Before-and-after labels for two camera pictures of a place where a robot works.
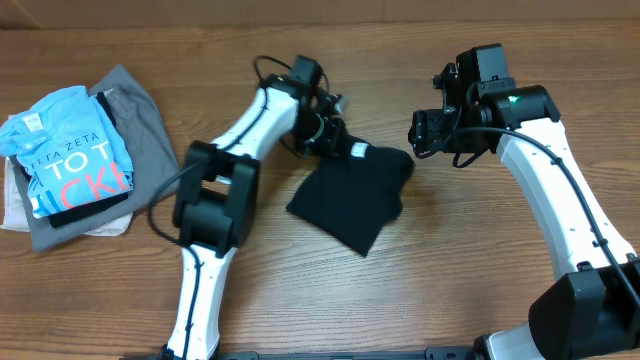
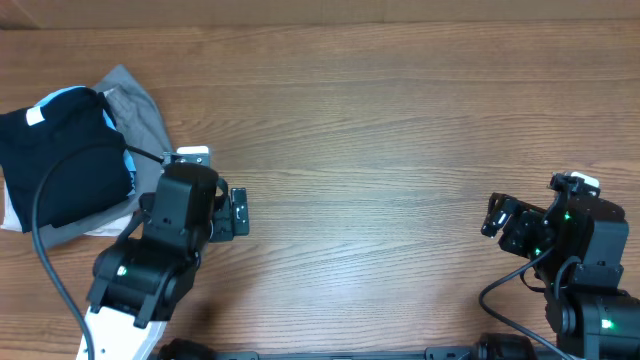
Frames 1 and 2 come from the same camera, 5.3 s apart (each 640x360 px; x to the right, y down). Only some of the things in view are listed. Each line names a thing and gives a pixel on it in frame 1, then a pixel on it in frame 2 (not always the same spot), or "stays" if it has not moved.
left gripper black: x=332 y=135 → x=224 y=227
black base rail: x=431 y=353 stays
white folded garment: x=16 y=216 stays
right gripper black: x=427 y=138 → x=522 y=216
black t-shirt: x=353 y=196 → x=33 y=140
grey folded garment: x=152 y=152 stays
